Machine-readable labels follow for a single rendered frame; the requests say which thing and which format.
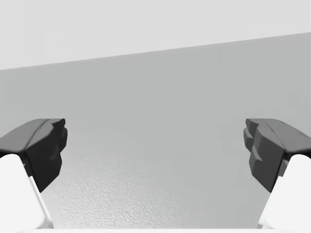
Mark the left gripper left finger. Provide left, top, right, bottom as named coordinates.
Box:
left=0, top=118, right=68, bottom=229

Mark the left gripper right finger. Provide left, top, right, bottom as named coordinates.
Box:
left=243, top=118, right=311, bottom=229

